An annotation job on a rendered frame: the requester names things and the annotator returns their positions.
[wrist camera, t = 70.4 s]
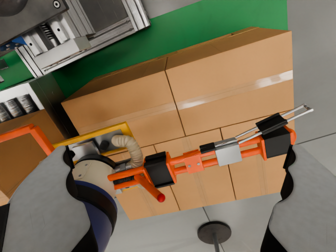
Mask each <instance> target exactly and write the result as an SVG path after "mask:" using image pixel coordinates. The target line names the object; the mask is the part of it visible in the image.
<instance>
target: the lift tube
mask: <svg viewBox="0 0 336 252"><path fill-rule="evenodd" d="M74 181H75V184H76V185H82V186H86V187H90V188H92V189H94V190H96V191H98V192H100V193H102V194H103V195H104V196H106V197H107V198H108V199H109V200H110V201H111V202H112V204H113V205H114V207H115V209H116V213H117V214H118V208H117V205H116V203H115V201H114V199H113V198H112V197H111V196H110V195H109V194H108V193H107V192H106V191H105V190H104V189H102V188H100V187H99V186H97V185H94V184H92V183H89V182H86V181H81V180H74ZM81 202H83V203H84V205H85V207H86V210H87V213H88V216H89V218H90V221H91V225H92V228H93V231H94V235H95V238H96V241H97V245H98V252H105V250H106V248H107V245H108V243H109V240H110V237H111V234H112V224H111V222H110V220H109V218H108V217H107V215H106V214H105V213H104V212H102V211H101V210H99V209H98V208H97V207H95V206H94V205H92V204H90V203H88V202H85V201H82V200H81Z"/></svg>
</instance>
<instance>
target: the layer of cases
mask: <svg viewBox="0 0 336 252"><path fill-rule="evenodd" d="M61 105H62V106H63V108H64V110H65V111H66V113H67V115H68V116H69V118H70V120H71V122H72V123H73V125H74V127H75V128H76V130H77V132H78V133H79V135H83V134H87V133H90V132H93V131H96V130H100V129H103V128H106V127H109V126H112V125H116V124H119V123H122V122H127V124H128V126H129V128H130V130H131V132H132V134H133V136H134V138H135V140H136V142H137V143H138V145H139V147H140V149H141V152H142V154H143V161H144V158H146V156H149V155H153V154H157V153H160V152H164V151H165V152H166V155H167V152H169V154H170V157H171V158H175V157H179V156H182V155H183V153H186V152H190V151H193V150H197V149H198V150H199V151H200V146H201V145H205V144H209V143H212V142H218V141H222V140H225V139H229V138H233V137H235V138H236V136H237V135H239V134H241V133H244V132H246V131H248V130H250V129H252V128H254V127H256V123H257V122H259V121H261V120H263V119H265V118H268V117H270V116H272V115H274V114H276V113H279V114H280V115H282V114H284V113H286V112H288V111H290V110H292V109H294V82H293V49H292V31H291V30H281V29H270V28H255V29H252V30H249V31H246V32H243V33H240V34H237V35H234V36H231V37H228V38H224V39H221V40H218V41H215V42H212V43H209V44H206V45H203V46H200V47H197V48H194V49H190V50H187V51H184V52H181V53H178V54H175V55H172V56H169V57H168V58H167V57H166V58H163V59H159V60H156V61H153V62H150V63H147V64H144V65H141V66H138V67H135V68H132V69H128V70H125V71H122V72H119V73H116V74H113V75H110V76H107V77H104V78H101V79H98V80H94V81H91V82H88V83H87V84H86V85H84V86H83V87H82V88H80V89H79V90H77V91H76V92H75V93H73V94H72V95H71V96H69V97H68V98H66V99H65V100H64V101H62V102H61ZM258 131H259V129H256V130H254V131H252V132H250V133H247V134H245V135H243V136H241V137H239V138H236V139H237V140H238V141H239V140H243V139H245V138H248V137H250V136H252V135H254V134H255V132H258ZM286 156H287V154H283V155H279V156H275V157H271V158H267V160H266V161H264V159H263V158H262V156H261V155H260V154H257V155H253V156H249V157H245V158H242V161H239V162H235V163H231V164H227V165H223V166H219V165H218V164H217V165H213V166H209V167H205V168H204V170H202V171H198V172H194V173H190V174H189V172H185V173H181V174H177V175H176V183H175V184H174V185H169V186H165V187H161V188H157V189H158V190H159V191H160V192H161V193H162V194H164V195H165V201H164V202H158V201H157V200H156V199H155V198H154V197H153V196H152V195H151V194H150V193H149V192H148V191H147V190H146V189H141V188H139V187H137V188H133V189H129V190H125V191H123V192H122V193H119V194H116V195H115V196H116V198H117V199H118V201H119V203H120V204H121V206H122V208H123V209H124V211H125V213H126V215H127V216H128V218H129V220H130V221H131V220H137V219H142V218H147V217H152V216H158V215H163V214H168V213H173V212H179V211H180V210H181V211H184V210H189V209H194V208H200V207H205V206H210V205H216V204H221V203H226V202H231V201H235V200H242V199H247V198H252V197H258V196H263V195H268V194H274V193H279V192H281V189H282V186H283V183H284V179H285V176H286V171H285V169H284V168H283V166H284V162H285V159H286Z"/></svg>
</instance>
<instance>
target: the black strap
mask: <svg viewBox="0 0 336 252"><path fill-rule="evenodd" d="M76 188H77V191H78V193H77V197H76V198H77V199H78V200H80V201H84V202H87V203H90V204H92V205H93V206H95V207H96V208H98V209H99V210H101V211H102V212H104V213H105V214H106V216H107V217H108V219H109V221H110V223H111V225H112V232H111V236H112V234H113V232H114V229H115V225H116V221H117V211H116V209H115V207H114V205H113V204H112V202H111V201H110V200H109V199H108V198H107V197H106V196H105V195H103V194H102V193H100V192H99V191H97V190H95V189H93V188H90V187H87V186H84V185H79V184H76Z"/></svg>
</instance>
